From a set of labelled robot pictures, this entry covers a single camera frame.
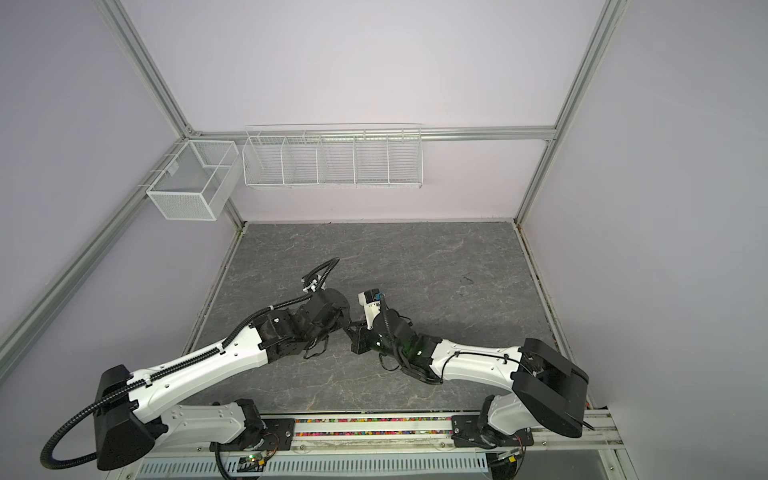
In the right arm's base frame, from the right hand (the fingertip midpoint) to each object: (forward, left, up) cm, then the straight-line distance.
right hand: (342, 330), depth 76 cm
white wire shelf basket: (+57, +10, +14) cm, 59 cm away
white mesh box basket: (+47, +51, +12) cm, 71 cm away
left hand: (+4, -1, +2) cm, 5 cm away
